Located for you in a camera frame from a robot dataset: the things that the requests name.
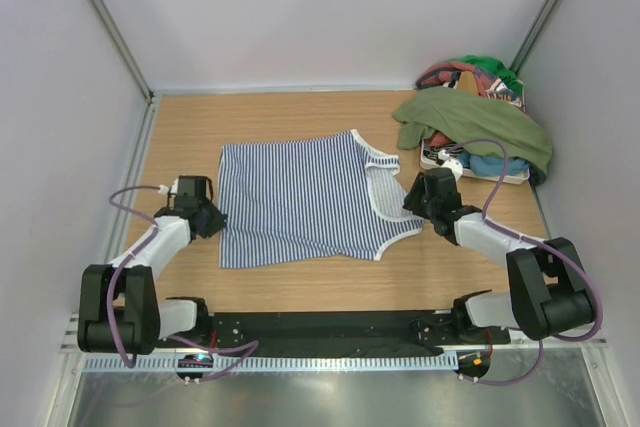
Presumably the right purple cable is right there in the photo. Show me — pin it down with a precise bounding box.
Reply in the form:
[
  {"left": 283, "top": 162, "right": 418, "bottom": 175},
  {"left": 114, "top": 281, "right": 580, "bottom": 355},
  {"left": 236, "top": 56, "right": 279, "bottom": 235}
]
[{"left": 447, "top": 139, "right": 604, "bottom": 387}]

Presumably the left aluminium frame post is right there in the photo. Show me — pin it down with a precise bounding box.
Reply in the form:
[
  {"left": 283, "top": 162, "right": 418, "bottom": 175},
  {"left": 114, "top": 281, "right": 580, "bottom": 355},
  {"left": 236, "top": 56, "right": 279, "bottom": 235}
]
[{"left": 59, "top": 0, "right": 156, "bottom": 101}]

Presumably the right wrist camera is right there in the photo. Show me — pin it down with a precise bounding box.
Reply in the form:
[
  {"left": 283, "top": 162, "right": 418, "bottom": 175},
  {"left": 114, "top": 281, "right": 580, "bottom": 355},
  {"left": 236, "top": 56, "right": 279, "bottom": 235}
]
[{"left": 441, "top": 157, "right": 464, "bottom": 181}]

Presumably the teal blue garment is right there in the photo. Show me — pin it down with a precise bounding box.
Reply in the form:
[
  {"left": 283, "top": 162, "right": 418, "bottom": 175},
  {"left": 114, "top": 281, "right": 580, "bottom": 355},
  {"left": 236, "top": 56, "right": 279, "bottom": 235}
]
[{"left": 457, "top": 151, "right": 530, "bottom": 177}]

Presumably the white plastic tray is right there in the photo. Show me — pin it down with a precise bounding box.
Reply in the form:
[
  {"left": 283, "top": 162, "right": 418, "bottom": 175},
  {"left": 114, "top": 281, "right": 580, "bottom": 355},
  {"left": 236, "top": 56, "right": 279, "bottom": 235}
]
[{"left": 420, "top": 140, "right": 530, "bottom": 185}]

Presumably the olive green tank top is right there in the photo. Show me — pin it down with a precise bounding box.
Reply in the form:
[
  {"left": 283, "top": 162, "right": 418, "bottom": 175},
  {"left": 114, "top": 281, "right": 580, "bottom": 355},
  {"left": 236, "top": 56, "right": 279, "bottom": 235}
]
[{"left": 392, "top": 87, "right": 552, "bottom": 173}]

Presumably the red patterned garment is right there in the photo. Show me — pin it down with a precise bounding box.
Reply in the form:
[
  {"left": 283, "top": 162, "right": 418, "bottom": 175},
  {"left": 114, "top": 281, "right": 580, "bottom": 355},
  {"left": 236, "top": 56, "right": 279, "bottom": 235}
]
[{"left": 415, "top": 59, "right": 526, "bottom": 112}]

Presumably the slotted cable duct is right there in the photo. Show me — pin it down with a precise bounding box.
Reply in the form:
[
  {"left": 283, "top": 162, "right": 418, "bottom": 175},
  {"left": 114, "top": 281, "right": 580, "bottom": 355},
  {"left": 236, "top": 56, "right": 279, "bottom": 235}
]
[{"left": 83, "top": 351, "right": 458, "bottom": 374}]

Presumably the blue white striped tank top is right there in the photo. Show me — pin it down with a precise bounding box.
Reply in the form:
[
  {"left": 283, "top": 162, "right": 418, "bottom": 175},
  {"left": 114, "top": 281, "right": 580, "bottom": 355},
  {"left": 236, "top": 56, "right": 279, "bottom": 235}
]
[{"left": 218, "top": 130, "right": 423, "bottom": 269}]

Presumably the black white striped garment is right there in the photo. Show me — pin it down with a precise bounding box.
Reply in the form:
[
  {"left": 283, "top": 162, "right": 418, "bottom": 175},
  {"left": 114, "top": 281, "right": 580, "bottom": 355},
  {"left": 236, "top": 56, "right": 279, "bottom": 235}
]
[{"left": 421, "top": 144, "right": 448, "bottom": 164}]

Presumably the bright green garment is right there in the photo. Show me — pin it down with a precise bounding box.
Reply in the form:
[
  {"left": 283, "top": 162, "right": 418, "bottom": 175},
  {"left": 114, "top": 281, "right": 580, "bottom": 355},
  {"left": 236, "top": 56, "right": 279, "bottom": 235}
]
[{"left": 459, "top": 55, "right": 520, "bottom": 83}]

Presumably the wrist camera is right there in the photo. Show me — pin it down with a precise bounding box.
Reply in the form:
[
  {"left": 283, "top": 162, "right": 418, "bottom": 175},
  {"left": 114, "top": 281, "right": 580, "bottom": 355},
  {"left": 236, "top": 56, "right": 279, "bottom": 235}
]
[
  {"left": 157, "top": 182, "right": 178, "bottom": 197},
  {"left": 441, "top": 157, "right": 464, "bottom": 181}
]

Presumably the right aluminium frame post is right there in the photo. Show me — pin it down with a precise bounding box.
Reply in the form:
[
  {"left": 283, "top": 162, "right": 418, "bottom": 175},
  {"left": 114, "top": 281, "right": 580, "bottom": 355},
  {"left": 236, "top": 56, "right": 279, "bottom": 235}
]
[{"left": 510, "top": 0, "right": 563, "bottom": 74}]

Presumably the aluminium frame post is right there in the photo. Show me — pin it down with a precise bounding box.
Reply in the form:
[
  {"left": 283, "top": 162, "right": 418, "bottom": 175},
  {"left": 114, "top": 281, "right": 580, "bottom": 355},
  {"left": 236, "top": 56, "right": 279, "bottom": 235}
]
[
  {"left": 59, "top": 0, "right": 156, "bottom": 101},
  {"left": 510, "top": 0, "right": 563, "bottom": 74}
]

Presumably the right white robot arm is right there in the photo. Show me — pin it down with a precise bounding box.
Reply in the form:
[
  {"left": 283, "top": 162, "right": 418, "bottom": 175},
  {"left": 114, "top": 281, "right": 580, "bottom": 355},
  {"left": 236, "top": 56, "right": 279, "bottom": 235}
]
[{"left": 404, "top": 167, "right": 603, "bottom": 343}]

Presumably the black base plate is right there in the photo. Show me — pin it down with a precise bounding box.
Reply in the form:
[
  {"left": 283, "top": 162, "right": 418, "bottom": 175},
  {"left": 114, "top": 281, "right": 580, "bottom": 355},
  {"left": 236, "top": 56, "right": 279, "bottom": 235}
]
[{"left": 181, "top": 310, "right": 511, "bottom": 359}]

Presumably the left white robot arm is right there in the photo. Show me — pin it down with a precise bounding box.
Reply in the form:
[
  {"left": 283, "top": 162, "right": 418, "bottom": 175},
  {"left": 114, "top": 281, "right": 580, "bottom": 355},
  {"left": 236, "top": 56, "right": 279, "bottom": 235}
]
[{"left": 77, "top": 175, "right": 227, "bottom": 364}]

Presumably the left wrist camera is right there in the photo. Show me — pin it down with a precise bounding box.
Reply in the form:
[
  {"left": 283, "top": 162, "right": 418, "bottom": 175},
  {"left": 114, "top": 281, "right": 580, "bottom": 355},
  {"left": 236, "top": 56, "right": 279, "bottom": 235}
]
[{"left": 157, "top": 182, "right": 178, "bottom": 197}]

